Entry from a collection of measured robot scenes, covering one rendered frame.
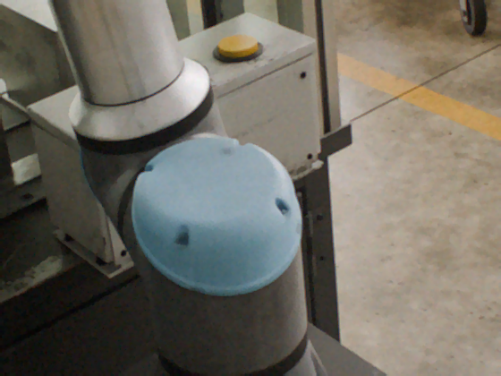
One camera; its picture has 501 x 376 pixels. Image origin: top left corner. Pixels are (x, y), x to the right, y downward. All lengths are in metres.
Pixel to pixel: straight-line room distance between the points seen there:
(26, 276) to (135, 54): 0.36
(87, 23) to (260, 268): 0.22
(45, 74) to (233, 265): 0.61
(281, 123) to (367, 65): 1.95
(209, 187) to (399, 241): 1.65
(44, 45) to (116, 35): 0.47
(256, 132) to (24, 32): 0.32
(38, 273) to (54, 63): 0.27
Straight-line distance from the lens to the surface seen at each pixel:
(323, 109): 1.36
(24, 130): 1.44
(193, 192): 0.85
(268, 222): 0.83
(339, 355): 1.05
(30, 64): 1.41
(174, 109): 0.92
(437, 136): 2.84
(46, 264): 1.21
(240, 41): 1.22
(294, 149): 1.26
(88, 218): 1.16
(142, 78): 0.91
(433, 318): 2.29
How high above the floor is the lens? 1.42
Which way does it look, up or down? 30 degrees down
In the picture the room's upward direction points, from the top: 8 degrees counter-clockwise
